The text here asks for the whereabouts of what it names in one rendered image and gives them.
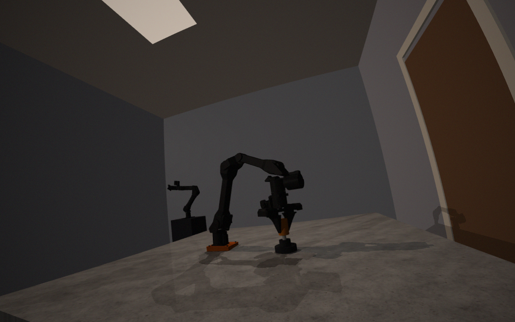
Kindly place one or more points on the orange knob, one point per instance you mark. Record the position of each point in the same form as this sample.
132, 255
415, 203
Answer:
284, 227

